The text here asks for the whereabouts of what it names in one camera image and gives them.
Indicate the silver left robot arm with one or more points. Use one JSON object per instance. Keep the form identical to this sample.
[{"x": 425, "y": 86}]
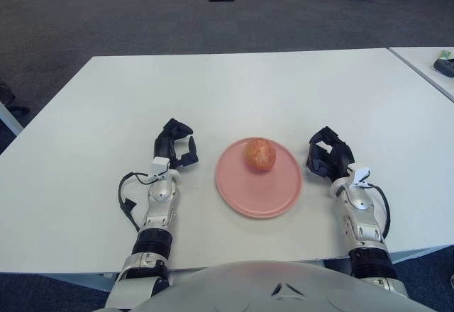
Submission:
[{"x": 159, "y": 195}]

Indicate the green white packet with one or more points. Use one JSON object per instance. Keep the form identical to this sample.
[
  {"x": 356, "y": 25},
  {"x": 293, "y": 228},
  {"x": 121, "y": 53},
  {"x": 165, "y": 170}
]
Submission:
[{"x": 447, "y": 54}]

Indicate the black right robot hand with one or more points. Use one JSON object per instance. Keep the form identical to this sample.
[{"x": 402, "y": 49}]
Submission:
[{"x": 337, "y": 159}]

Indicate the pink round plate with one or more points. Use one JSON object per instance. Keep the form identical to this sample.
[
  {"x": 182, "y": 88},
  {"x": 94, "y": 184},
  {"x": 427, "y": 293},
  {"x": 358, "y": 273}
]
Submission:
[{"x": 255, "y": 195}]

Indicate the red yellow apple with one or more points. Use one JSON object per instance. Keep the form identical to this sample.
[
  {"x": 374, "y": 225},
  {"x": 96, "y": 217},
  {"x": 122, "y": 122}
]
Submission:
[{"x": 260, "y": 154}]

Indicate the grey robot torso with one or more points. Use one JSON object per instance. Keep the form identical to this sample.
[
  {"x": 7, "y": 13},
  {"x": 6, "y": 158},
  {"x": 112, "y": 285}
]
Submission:
[{"x": 227, "y": 287}]

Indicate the black handheld controller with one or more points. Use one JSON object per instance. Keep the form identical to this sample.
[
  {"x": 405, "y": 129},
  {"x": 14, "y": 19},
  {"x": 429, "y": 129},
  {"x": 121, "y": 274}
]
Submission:
[{"x": 444, "y": 67}]

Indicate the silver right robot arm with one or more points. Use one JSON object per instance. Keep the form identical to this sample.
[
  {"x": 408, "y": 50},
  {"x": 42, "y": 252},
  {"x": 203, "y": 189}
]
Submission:
[{"x": 358, "y": 216}]

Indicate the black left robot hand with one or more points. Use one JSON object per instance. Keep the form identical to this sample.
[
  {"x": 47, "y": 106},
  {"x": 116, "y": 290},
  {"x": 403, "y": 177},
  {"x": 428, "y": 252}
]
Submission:
[{"x": 163, "y": 145}]

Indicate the white slanted table leg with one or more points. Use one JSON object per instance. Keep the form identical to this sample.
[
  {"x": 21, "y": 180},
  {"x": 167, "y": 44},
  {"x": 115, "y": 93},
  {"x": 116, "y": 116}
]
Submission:
[{"x": 10, "y": 117}]

